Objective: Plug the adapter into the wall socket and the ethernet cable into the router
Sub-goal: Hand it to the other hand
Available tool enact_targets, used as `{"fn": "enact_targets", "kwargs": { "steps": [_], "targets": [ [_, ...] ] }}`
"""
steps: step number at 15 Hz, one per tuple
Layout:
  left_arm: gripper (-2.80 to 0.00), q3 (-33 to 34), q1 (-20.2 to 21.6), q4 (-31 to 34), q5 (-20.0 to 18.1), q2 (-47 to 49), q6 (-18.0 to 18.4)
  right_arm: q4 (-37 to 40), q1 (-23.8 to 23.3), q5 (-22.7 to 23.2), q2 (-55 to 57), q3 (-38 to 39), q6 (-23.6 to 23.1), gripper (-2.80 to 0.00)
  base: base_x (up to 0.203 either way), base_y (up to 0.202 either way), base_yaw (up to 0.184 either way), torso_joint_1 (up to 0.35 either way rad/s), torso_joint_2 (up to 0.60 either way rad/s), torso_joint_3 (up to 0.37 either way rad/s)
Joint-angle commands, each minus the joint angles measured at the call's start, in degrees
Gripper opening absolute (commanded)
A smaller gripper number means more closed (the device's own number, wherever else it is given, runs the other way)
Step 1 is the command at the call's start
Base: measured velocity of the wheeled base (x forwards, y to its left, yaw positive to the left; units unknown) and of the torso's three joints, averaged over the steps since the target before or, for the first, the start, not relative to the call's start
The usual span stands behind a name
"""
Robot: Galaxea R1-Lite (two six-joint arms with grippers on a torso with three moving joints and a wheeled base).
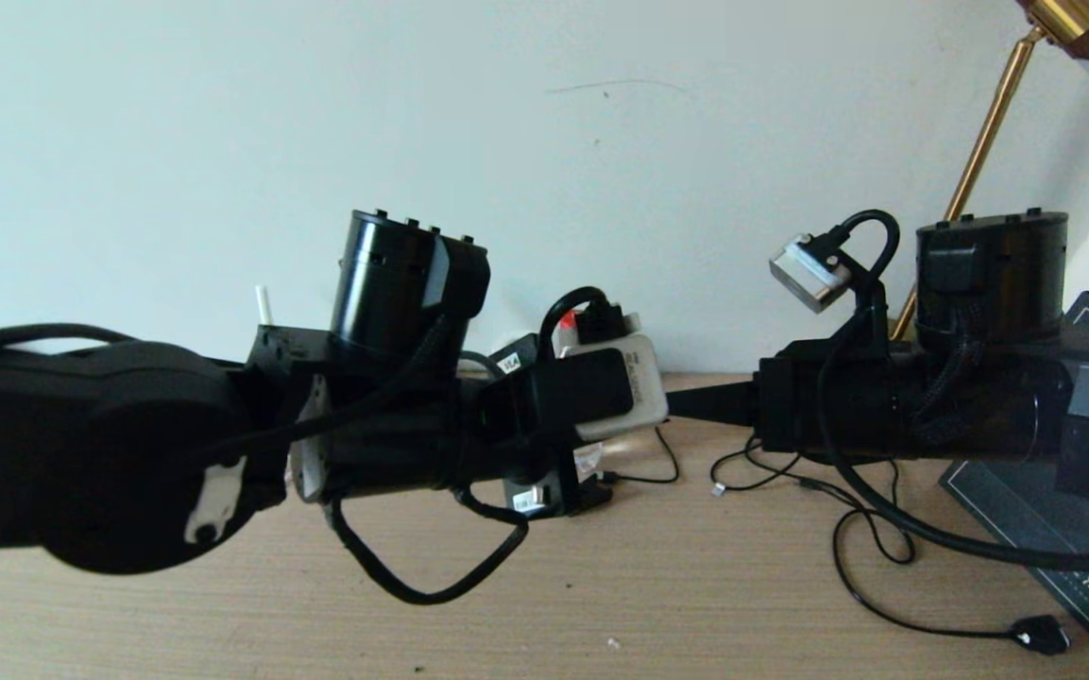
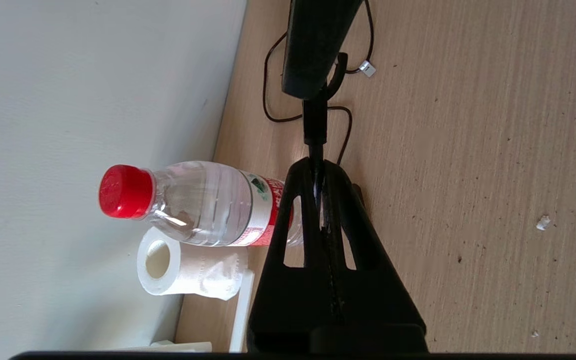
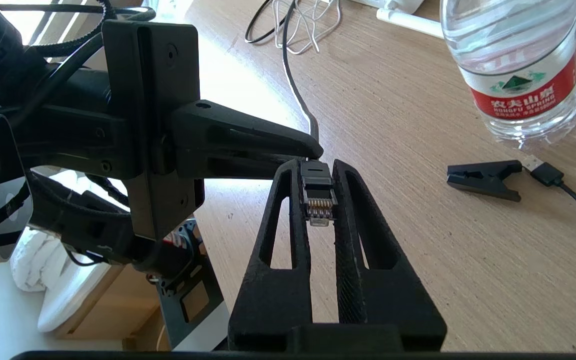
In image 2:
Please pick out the white router with antennas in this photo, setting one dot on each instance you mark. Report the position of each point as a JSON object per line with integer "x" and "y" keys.
{"x": 242, "y": 310}

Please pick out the small white crumb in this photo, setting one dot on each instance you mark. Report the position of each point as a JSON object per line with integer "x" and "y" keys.
{"x": 543, "y": 222}

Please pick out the white toilet paper roll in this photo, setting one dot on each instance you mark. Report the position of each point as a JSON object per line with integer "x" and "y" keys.
{"x": 188, "y": 272}

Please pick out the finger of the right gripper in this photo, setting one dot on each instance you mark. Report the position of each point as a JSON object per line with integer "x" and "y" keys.
{"x": 302, "y": 45}
{"x": 337, "y": 30}

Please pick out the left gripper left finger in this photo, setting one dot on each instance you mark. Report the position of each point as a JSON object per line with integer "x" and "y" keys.
{"x": 288, "y": 300}

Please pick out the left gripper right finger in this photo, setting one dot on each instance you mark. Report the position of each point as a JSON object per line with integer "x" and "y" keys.
{"x": 372, "y": 300}

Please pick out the red-capped water bottle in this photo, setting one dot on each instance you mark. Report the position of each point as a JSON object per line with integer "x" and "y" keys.
{"x": 203, "y": 202}

